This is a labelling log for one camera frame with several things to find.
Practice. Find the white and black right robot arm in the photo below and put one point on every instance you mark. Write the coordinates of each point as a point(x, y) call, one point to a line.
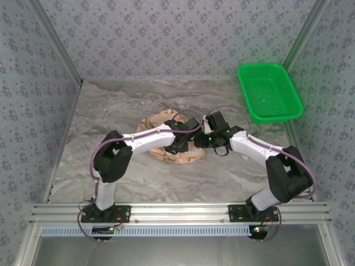
point(288, 180)

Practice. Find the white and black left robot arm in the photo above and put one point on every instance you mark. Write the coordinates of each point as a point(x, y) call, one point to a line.
point(111, 163)

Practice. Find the grey metal sheet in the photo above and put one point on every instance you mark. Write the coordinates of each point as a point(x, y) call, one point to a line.
point(177, 252)

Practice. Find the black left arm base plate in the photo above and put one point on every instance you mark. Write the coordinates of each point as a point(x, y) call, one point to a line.
point(123, 214)

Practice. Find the aluminium frame post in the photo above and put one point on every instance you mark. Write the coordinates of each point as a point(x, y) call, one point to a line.
point(26, 249)
point(301, 41)
point(331, 249)
point(57, 41)

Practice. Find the peach printed t-shirt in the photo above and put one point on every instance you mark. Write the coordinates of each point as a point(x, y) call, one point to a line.
point(149, 124)

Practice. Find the green plastic basket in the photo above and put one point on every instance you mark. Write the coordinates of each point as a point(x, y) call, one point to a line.
point(266, 94)

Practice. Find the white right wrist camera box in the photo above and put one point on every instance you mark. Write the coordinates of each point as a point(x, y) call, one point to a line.
point(206, 127)

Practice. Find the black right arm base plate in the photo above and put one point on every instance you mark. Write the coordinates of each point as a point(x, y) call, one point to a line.
point(235, 213)

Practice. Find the aluminium mounting rail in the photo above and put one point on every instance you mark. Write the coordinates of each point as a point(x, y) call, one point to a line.
point(177, 212)

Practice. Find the small circuit board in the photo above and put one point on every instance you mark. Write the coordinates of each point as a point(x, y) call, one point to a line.
point(102, 230)
point(262, 229)

